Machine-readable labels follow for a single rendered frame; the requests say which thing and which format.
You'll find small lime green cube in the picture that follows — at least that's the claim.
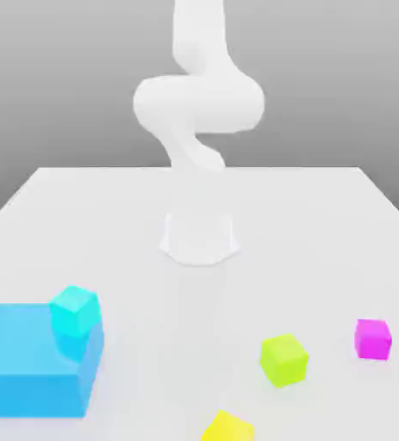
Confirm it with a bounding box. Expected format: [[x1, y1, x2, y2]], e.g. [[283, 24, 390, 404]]
[[259, 332, 310, 389]]

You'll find small cyan cube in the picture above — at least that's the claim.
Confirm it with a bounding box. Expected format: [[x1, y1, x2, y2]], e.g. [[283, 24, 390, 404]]
[[48, 284, 103, 339]]

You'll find large blue box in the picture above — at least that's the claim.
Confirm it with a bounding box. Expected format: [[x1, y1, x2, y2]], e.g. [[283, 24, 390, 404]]
[[0, 302, 105, 419]]

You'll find small magenta cube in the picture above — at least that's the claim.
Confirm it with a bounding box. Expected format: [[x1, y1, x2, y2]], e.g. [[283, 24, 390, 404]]
[[353, 318, 393, 362]]

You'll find small yellow cube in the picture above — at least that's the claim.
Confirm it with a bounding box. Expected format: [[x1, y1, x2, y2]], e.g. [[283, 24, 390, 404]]
[[200, 409, 256, 441]]

